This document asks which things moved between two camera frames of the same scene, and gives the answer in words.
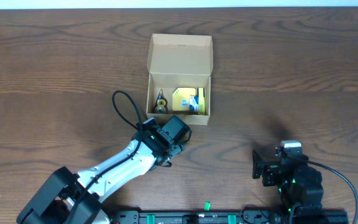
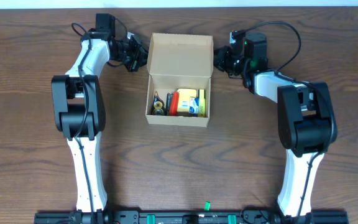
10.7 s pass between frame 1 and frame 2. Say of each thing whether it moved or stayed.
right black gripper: moved
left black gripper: moved
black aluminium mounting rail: stayed
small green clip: stayed
